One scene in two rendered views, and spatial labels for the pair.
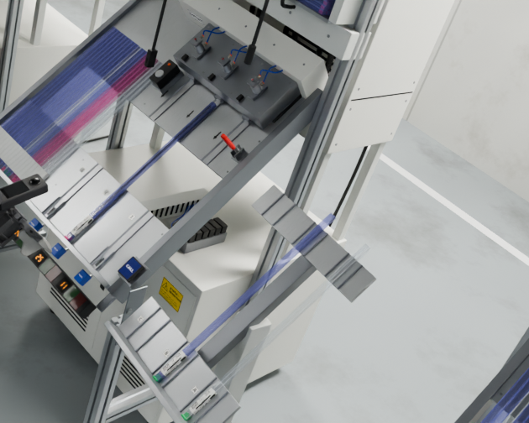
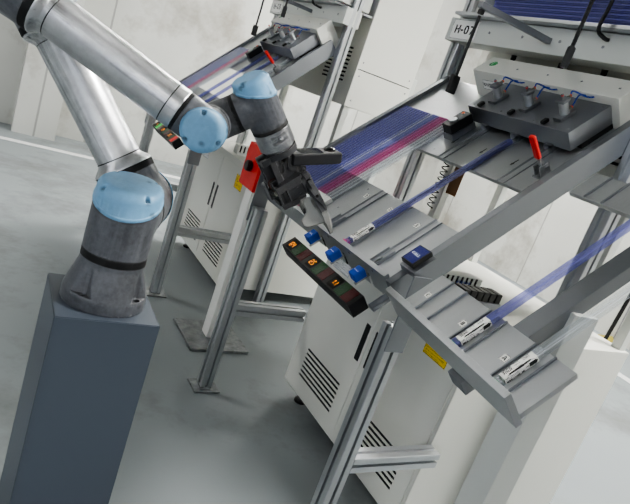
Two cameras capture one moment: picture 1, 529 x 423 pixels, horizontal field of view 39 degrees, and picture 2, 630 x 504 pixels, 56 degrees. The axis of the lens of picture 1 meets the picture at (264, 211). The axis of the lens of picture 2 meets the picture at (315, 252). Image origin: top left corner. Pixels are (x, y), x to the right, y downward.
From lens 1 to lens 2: 0.85 m
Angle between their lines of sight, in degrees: 25
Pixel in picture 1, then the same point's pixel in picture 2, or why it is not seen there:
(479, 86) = not seen: outside the picture
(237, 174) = (541, 186)
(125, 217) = (409, 226)
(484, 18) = not seen: outside the picture
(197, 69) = (495, 109)
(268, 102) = (578, 121)
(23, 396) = (256, 461)
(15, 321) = (260, 399)
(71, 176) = (354, 201)
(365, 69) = not seen: outside the picture
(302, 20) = (618, 49)
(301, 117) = (613, 143)
